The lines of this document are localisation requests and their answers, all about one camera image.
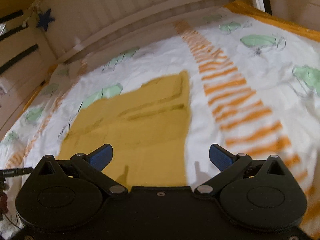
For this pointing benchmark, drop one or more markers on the white wooden bed frame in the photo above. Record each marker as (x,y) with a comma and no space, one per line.
(28,53)

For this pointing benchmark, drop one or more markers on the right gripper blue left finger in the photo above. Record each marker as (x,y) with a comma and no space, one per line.
(90,167)

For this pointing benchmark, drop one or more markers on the white patterned bed sheet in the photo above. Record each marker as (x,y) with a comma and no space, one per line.
(253,89)

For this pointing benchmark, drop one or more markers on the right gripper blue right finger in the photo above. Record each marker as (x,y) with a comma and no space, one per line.
(230,166)

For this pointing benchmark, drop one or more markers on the mustard yellow knit garment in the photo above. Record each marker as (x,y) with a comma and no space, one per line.
(146,128)

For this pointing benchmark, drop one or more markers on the orange blanket at bed edge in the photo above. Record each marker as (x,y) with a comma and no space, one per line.
(242,8)

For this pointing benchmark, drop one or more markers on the dark blue star decoration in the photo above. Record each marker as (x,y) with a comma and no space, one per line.
(45,19)

